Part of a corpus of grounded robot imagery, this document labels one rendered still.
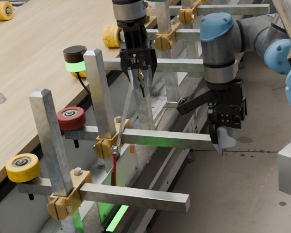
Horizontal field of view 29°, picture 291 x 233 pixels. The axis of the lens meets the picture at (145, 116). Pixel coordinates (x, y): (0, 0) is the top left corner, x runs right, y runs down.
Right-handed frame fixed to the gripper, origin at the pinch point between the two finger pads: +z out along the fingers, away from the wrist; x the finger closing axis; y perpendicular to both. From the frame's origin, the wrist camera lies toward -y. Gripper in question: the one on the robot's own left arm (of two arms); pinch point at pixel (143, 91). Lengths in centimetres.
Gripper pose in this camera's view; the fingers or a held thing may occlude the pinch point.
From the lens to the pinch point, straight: 143.2
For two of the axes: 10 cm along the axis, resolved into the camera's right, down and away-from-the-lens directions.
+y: -0.2, 4.5, -8.9
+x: 9.9, -1.2, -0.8
